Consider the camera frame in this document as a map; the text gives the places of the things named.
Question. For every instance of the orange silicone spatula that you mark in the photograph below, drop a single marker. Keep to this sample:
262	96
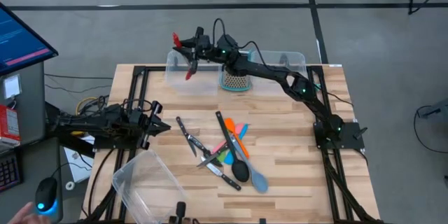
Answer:
230	125

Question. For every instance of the pink silicone spatula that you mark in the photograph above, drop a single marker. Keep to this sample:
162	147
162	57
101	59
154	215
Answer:
239	128

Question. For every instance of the grey computer case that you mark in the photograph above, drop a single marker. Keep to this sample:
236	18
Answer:
31	112

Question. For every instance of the white sheet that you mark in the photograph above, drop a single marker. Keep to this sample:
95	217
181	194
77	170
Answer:
78	168

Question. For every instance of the grey desk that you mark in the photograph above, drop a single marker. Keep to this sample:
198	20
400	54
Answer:
35	161

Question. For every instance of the clear plastic bin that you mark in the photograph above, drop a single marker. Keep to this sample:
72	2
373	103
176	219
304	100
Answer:
147	182
290	59
175	84

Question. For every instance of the black serving spoon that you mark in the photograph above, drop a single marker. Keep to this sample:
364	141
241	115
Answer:
241	171

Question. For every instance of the black clamp knob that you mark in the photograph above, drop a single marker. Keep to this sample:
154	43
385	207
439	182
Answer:
360	133

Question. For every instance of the small teal clip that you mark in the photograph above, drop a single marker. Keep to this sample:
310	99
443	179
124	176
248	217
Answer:
317	87

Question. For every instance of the red and white box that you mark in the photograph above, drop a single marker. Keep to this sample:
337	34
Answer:
8	126

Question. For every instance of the black leader arm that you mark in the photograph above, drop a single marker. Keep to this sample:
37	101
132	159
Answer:
180	211

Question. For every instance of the computer monitor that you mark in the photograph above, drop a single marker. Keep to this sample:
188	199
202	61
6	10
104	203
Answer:
21	42

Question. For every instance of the teal utensil holder cup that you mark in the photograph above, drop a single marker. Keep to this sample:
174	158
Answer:
236	82

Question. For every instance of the black computer mouse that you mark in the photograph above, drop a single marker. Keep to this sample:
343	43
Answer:
46	192

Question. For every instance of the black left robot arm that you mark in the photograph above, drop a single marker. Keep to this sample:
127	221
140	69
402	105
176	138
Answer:
105	122

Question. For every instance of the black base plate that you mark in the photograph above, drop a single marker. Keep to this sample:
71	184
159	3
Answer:
105	144
351	140

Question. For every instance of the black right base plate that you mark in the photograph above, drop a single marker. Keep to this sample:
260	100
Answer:
351	140

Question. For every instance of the white tape roll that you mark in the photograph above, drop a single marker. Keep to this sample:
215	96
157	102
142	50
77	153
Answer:
67	185

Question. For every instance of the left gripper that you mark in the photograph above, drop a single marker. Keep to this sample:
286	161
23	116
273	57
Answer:
147	133

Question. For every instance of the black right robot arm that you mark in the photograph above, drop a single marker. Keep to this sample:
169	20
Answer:
266	71

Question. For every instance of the grey-blue silicone spoon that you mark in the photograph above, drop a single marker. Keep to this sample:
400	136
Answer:
259	183

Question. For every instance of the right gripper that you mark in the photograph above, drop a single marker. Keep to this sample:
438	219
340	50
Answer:
208	49

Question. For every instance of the black keyboard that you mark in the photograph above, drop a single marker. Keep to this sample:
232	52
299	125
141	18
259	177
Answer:
8	173

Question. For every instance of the green silicone spatula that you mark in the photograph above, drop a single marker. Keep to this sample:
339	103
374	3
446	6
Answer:
221	156

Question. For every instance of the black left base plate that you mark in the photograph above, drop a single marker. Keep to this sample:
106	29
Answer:
105	144

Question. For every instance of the person's hand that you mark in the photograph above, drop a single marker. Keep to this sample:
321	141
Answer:
24	215

